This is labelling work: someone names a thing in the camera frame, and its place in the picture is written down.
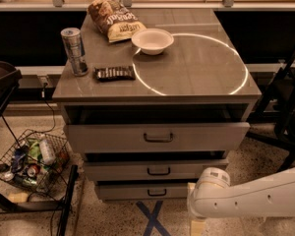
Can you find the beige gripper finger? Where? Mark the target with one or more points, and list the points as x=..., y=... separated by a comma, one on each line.
x=197, y=227

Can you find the black office chair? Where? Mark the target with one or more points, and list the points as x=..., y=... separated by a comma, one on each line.
x=281, y=88

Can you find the black cart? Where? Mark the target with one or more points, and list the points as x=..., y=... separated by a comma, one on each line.
x=9, y=83

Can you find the red soda can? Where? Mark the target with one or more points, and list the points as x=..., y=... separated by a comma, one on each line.
x=33, y=170

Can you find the wire basket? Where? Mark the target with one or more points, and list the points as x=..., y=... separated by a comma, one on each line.
x=35, y=161

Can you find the clear plastic bottle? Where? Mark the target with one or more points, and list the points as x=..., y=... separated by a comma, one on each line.
x=46, y=150

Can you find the grey drawer cabinet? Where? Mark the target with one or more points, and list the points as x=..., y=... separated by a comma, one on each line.
x=200, y=78

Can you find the silver drink can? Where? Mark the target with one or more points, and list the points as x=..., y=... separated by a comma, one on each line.
x=74, y=48

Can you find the white bowl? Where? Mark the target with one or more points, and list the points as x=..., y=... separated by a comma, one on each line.
x=152, y=41

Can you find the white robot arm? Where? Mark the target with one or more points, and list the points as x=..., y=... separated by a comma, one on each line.
x=212, y=196

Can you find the brown chips bag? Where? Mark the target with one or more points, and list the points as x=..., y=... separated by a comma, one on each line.
x=114, y=20

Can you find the grey top drawer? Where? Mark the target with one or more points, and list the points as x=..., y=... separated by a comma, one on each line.
x=156, y=137

